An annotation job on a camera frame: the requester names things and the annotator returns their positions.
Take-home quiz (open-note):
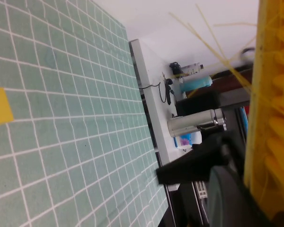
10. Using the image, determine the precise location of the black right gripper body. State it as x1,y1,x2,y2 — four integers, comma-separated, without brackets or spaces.
207,165,272,227

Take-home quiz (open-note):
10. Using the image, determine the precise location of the yellow hand brush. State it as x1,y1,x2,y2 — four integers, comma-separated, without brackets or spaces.
169,0,284,227

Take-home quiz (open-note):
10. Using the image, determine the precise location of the blue printed tissue pack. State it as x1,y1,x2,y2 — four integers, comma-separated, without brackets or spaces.
173,131,202,150

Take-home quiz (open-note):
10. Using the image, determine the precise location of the silver thermos flask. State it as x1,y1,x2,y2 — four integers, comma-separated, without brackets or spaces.
167,108,227,138

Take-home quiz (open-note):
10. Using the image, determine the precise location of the black box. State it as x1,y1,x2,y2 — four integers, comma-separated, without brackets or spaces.
175,91,220,117

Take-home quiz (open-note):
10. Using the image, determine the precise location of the brown wooden shelf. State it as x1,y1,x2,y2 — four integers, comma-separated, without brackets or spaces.
210,66,254,95

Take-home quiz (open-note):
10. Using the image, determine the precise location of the teal water bottle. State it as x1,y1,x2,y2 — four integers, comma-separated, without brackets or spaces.
179,76,213,93

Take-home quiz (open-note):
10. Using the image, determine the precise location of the white desk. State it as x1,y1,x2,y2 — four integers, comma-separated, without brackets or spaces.
129,39,204,191

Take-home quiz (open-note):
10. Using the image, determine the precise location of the clear labelled bottle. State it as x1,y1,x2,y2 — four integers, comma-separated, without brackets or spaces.
181,62,204,76

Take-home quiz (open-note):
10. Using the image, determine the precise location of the small black device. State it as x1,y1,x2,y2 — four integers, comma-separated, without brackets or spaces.
169,61,183,74

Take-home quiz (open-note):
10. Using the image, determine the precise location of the green white-grid tablecloth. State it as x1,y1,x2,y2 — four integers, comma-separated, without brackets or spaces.
0,0,170,227

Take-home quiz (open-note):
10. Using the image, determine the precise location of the yellow foam cube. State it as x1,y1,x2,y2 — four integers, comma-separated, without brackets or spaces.
0,87,15,127

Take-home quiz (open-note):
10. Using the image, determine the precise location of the thin black earphone cable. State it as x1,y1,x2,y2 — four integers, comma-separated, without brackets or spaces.
139,72,175,105

